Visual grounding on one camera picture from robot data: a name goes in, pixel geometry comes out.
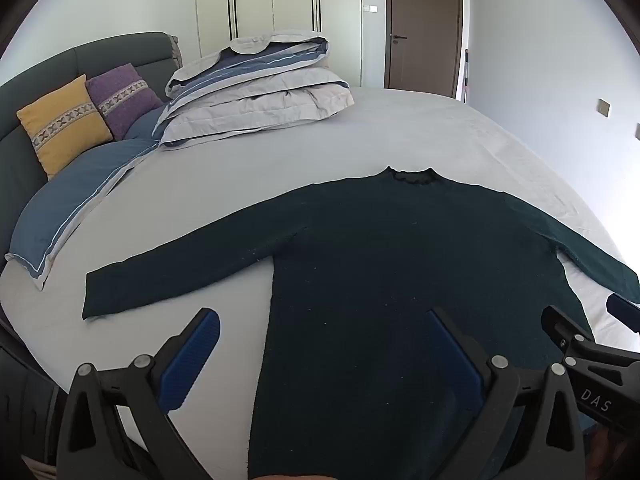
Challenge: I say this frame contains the folded grey blue duvet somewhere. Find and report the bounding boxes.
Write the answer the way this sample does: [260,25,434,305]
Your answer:
[152,30,356,152]

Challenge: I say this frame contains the yellow patterned cushion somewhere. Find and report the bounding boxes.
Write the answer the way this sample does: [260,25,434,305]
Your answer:
[16,74,114,180]

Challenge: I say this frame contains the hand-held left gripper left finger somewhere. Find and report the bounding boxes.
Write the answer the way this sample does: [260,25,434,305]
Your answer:
[56,307,222,480]

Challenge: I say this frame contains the grey upholstered headboard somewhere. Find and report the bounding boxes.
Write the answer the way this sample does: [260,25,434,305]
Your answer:
[0,31,181,271]

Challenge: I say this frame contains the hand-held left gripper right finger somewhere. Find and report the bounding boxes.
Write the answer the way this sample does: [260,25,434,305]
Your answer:
[426,307,586,480]

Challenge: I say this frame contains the white wardrobe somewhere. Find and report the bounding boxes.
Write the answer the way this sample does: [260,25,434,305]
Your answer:
[194,0,363,88]

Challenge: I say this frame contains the purple patterned cushion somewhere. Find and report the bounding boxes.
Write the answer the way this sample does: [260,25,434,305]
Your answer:
[85,62,165,142]

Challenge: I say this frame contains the blue pillow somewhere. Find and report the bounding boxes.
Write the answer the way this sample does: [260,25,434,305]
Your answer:
[5,105,168,292]

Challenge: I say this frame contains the dark green sweater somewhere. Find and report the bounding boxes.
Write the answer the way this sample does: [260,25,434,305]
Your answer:
[81,166,640,480]

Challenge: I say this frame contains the brown door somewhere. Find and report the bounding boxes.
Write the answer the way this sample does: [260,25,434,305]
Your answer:
[385,0,466,100]

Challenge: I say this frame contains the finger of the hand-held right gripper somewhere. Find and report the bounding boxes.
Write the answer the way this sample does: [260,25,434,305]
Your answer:
[606,294,640,333]
[541,305,640,386]

